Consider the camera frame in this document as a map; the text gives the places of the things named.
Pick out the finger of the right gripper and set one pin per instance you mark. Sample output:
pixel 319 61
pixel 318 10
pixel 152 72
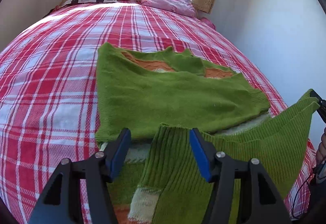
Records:
pixel 322 105

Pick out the red plaid bed sheet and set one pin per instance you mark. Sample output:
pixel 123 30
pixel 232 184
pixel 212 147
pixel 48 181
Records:
pixel 49 99

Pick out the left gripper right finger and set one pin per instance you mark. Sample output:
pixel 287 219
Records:
pixel 243 184

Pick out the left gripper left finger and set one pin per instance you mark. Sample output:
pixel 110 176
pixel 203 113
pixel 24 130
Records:
pixel 61 199

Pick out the pink blanket edge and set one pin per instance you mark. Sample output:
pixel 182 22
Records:
pixel 208 22

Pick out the green striped knit sweater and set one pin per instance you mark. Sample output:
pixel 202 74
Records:
pixel 160 97

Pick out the pink pillow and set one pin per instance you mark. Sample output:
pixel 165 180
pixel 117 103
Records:
pixel 181 7

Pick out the person's right hand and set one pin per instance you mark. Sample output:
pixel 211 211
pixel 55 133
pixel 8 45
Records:
pixel 321 151

